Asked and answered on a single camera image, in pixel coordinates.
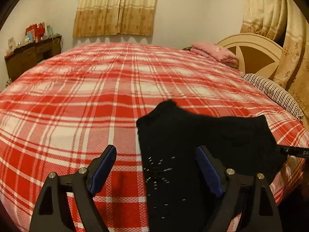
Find beige patterned window curtain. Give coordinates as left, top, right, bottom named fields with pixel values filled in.
left=72, top=0, right=157, bottom=38

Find beige side curtain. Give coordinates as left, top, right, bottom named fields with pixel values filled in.
left=240, top=0, right=308, bottom=115

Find striped pillow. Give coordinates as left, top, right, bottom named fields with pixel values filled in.
left=241, top=73, right=304, bottom=122

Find red plaid bed sheet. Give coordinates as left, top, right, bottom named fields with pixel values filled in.
left=1, top=43, right=308, bottom=231

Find cream wooden headboard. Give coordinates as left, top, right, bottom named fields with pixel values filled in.
left=217, top=33, right=283, bottom=80

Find red gift bag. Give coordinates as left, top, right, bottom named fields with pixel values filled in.
left=25, top=23, right=47, bottom=43

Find dark wooden desk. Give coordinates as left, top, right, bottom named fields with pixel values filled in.
left=4, top=34, right=62, bottom=81

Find black pants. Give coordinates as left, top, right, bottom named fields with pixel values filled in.
left=136, top=100, right=287, bottom=231

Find pink folded blanket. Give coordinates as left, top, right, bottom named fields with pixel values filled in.
left=190, top=42, right=239, bottom=69

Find white greeting card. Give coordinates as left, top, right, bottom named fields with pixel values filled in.
left=7, top=37, right=16, bottom=53

